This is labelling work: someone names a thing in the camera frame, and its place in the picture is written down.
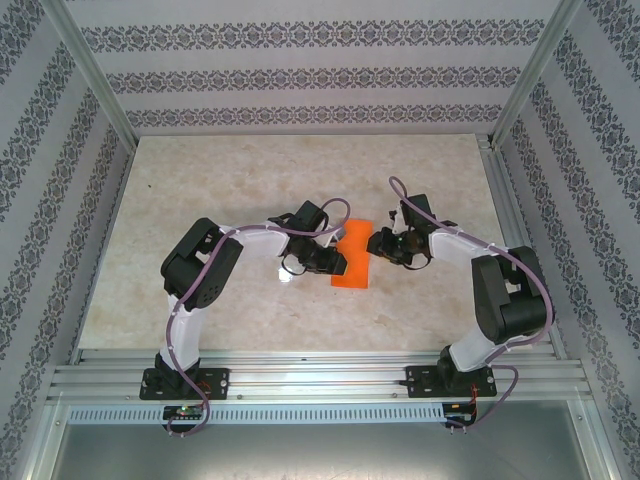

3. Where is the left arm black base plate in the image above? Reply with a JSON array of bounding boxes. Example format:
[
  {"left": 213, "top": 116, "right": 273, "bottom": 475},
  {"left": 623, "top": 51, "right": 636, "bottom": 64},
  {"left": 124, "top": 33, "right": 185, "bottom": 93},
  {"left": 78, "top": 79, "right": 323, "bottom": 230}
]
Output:
[{"left": 139, "top": 367, "right": 231, "bottom": 401}]

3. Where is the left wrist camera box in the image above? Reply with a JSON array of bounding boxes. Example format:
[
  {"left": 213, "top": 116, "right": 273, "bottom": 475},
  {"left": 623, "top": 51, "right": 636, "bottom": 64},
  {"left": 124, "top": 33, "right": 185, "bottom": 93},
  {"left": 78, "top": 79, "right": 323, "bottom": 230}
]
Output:
[{"left": 323, "top": 227, "right": 350, "bottom": 250}]

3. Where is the aluminium mounting rail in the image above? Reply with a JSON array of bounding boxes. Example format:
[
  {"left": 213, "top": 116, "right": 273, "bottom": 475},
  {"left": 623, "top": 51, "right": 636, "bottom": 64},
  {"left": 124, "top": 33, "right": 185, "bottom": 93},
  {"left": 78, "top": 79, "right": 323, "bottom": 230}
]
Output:
[{"left": 47, "top": 349, "right": 594, "bottom": 404}]

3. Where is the aluminium frame post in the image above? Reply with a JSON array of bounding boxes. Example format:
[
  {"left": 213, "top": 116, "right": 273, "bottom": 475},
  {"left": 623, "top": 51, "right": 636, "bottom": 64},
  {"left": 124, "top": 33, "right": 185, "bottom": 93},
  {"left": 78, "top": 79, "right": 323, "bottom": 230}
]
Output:
[
  {"left": 39, "top": 0, "right": 140, "bottom": 147},
  {"left": 489, "top": 0, "right": 586, "bottom": 149}
]

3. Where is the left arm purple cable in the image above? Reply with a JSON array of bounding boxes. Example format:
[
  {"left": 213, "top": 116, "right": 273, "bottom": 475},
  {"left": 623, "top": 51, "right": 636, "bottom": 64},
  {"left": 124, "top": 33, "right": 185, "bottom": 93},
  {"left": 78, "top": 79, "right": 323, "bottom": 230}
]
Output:
[{"left": 164, "top": 197, "right": 351, "bottom": 440}]

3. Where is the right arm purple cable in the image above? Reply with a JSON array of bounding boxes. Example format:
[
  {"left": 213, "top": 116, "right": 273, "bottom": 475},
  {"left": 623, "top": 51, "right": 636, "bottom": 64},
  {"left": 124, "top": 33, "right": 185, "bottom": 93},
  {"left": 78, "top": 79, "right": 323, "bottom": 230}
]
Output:
[{"left": 388, "top": 174, "right": 557, "bottom": 434}]

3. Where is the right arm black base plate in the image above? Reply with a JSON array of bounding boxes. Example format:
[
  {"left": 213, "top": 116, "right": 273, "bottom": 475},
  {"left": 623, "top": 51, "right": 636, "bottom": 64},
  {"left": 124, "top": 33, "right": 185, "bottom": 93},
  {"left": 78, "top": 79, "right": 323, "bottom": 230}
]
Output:
[{"left": 405, "top": 364, "right": 499, "bottom": 399}]

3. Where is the aluminium side rail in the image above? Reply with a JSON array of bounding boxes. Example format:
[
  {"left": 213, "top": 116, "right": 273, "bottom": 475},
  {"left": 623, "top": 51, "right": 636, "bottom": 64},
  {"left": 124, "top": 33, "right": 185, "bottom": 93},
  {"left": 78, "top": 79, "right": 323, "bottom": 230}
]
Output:
[{"left": 477, "top": 133, "right": 570, "bottom": 360}]

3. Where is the slotted grey cable duct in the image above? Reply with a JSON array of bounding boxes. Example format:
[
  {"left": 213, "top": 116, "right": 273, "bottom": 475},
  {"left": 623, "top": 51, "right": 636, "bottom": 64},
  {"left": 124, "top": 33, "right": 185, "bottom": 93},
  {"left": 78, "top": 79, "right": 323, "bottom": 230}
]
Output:
[{"left": 67, "top": 404, "right": 476, "bottom": 425}]

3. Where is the circuit board with green light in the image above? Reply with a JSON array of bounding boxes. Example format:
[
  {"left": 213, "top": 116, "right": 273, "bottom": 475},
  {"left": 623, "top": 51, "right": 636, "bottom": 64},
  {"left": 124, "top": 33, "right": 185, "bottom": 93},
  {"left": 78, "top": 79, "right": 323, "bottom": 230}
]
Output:
[{"left": 163, "top": 404, "right": 204, "bottom": 421}]

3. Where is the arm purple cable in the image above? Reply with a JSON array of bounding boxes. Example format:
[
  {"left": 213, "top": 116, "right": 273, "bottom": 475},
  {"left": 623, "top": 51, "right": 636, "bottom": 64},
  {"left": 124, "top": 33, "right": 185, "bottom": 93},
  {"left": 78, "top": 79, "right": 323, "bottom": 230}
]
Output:
[
  {"left": 388, "top": 174, "right": 557, "bottom": 434},
  {"left": 164, "top": 197, "right": 351, "bottom": 440}
]

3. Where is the grey metal panel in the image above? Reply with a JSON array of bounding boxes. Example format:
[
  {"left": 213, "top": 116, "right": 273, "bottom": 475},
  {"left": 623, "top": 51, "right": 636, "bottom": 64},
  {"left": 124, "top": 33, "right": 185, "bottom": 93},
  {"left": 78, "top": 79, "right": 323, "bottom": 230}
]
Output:
[{"left": 49, "top": 423, "right": 594, "bottom": 480}]

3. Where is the orange square paper sheet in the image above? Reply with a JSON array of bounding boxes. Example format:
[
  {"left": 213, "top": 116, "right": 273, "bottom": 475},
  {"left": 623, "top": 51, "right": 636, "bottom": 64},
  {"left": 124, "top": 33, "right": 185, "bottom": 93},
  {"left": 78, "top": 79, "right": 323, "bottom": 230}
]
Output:
[{"left": 329, "top": 218, "right": 375, "bottom": 291}]

